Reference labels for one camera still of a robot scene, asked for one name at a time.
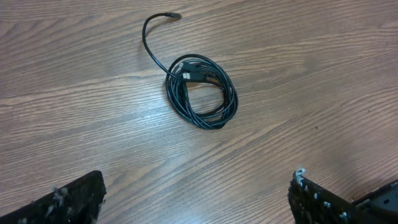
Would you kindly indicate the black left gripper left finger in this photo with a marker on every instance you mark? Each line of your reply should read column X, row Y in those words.
column 78, row 202

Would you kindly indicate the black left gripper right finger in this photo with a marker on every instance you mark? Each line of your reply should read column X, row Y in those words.
column 311, row 203

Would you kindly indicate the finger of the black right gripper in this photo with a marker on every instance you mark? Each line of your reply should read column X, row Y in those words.
column 381, row 203

